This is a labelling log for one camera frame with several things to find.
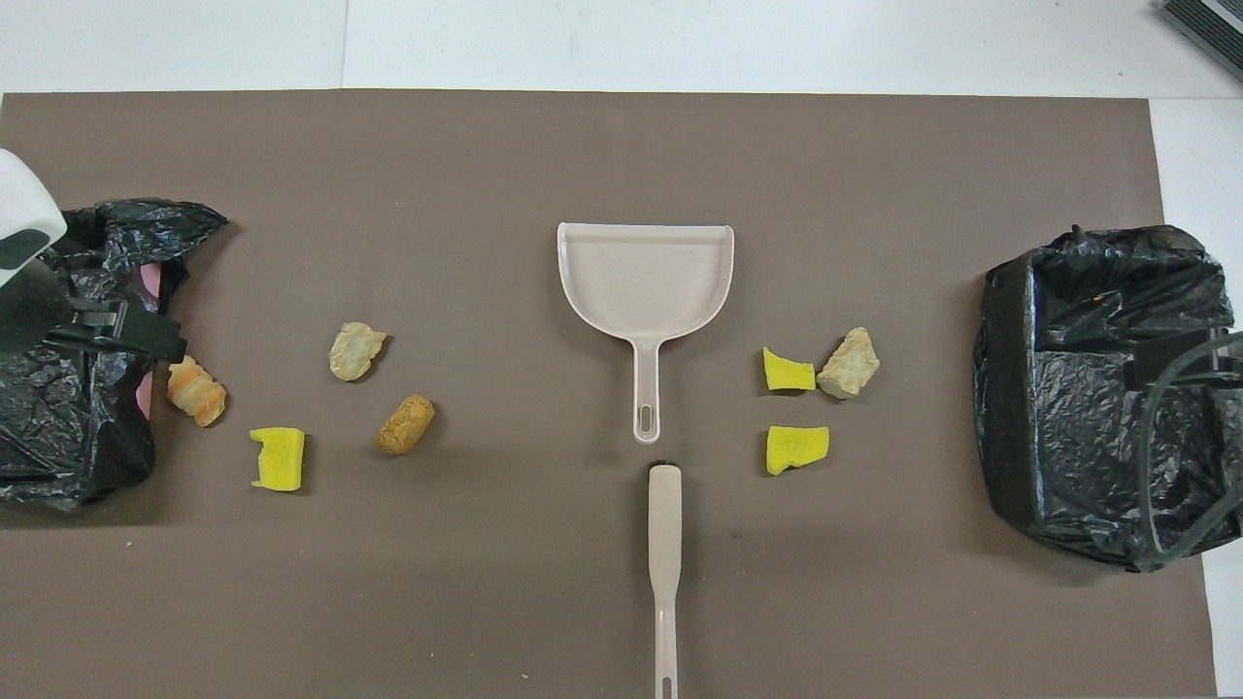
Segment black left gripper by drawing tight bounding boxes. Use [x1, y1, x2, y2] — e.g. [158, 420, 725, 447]
[0, 260, 187, 364]

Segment orange ridged bread piece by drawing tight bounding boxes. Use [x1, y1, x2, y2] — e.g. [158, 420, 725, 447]
[167, 355, 228, 428]

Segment notched yellow sponge block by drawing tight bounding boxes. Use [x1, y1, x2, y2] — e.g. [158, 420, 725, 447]
[250, 427, 306, 492]

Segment pale crusty bread chunk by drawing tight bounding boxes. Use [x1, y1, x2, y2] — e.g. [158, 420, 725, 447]
[328, 321, 388, 383]

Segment brown bread roll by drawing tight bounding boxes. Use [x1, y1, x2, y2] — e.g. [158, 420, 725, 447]
[377, 393, 436, 455]

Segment beige rough bread chunk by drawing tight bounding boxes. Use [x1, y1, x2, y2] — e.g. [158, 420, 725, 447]
[817, 326, 882, 400]

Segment yellow sponge piece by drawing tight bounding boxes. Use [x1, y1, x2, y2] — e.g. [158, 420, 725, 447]
[765, 425, 831, 477]
[762, 347, 818, 392]

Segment beige plastic dustpan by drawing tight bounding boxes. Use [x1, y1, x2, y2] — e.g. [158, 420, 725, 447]
[556, 222, 735, 446]

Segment beige hand brush black bristles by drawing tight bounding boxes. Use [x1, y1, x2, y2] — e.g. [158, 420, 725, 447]
[648, 460, 684, 699]

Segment black bag bin pink inside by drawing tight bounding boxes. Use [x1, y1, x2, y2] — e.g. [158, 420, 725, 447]
[0, 199, 230, 513]

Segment black bag lined bin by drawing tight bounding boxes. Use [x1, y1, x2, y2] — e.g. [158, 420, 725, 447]
[973, 224, 1243, 574]

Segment dark ribbed grille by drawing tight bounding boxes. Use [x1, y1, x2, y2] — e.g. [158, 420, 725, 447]
[1156, 0, 1243, 81]

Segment brown table mat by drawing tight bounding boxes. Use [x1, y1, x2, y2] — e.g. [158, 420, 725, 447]
[0, 90, 1217, 699]

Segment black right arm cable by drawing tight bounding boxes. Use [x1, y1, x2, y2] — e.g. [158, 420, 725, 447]
[1143, 330, 1243, 572]

